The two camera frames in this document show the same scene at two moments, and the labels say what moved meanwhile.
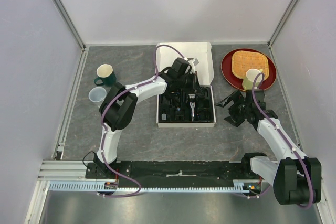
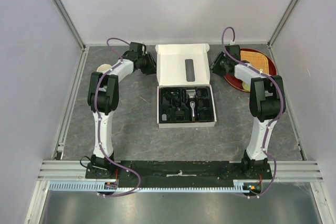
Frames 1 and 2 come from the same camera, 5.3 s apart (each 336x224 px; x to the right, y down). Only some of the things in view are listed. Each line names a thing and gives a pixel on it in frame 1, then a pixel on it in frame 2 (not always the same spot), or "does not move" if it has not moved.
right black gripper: x=238 y=98 → x=214 y=65
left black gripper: x=195 y=85 → x=151 y=69
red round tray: x=226 y=69 does not move
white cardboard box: x=166 y=53 does not move
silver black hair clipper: x=192 y=104 does not move
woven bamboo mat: x=242 y=61 does not move
